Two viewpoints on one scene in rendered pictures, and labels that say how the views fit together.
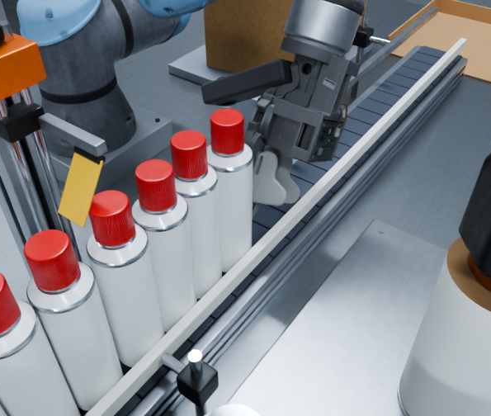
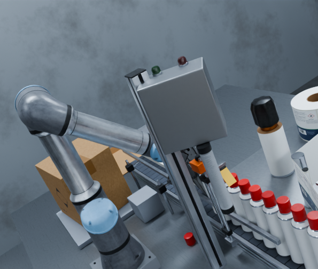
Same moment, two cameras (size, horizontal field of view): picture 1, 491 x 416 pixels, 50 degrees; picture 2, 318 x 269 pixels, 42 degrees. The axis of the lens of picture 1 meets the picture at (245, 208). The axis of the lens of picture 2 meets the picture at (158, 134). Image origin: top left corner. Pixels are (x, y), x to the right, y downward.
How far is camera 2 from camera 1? 1.17 m
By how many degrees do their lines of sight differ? 50
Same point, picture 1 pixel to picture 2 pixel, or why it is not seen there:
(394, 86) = (150, 172)
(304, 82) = (191, 152)
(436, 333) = (275, 147)
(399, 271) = (240, 175)
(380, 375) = (272, 180)
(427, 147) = not seen: hidden behind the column
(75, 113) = (131, 244)
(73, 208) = (231, 181)
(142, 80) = (79, 259)
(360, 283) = not seen: hidden behind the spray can
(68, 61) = (121, 223)
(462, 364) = (282, 145)
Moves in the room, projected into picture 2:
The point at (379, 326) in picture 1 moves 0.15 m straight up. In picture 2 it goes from (257, 180) to (246, 146)
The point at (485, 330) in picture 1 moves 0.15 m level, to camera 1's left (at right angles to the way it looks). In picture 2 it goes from (280, 134) to (272, 158)
